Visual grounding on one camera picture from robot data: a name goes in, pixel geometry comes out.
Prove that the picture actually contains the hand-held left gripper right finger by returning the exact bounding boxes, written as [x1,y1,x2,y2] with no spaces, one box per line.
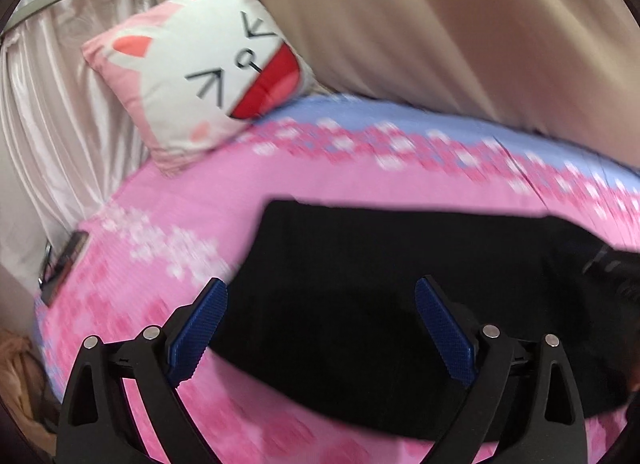
[414,275,588,464]

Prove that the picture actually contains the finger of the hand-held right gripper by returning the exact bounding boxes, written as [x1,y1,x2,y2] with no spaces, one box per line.
[581,243,640,305]

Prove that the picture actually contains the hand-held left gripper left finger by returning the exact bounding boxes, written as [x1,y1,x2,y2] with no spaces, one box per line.
[56,276,230,464]

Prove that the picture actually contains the black pants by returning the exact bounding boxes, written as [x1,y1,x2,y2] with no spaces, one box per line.
[197,199,640,442]

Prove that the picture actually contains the dark flat device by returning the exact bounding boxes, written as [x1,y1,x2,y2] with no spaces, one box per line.
[37,231,90,305]

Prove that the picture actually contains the pink floral bed sheet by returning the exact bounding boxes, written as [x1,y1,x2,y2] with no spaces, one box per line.
[32,94,640,464]

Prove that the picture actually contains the pale pink satin curtain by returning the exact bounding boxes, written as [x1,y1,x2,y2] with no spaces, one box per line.
[0,0,161,265]

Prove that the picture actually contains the cat face pillow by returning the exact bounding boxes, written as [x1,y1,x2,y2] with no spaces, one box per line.
[81,0,317,175]

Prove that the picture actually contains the beige curtain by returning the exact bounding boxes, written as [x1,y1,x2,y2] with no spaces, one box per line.
[152,0,640,145]

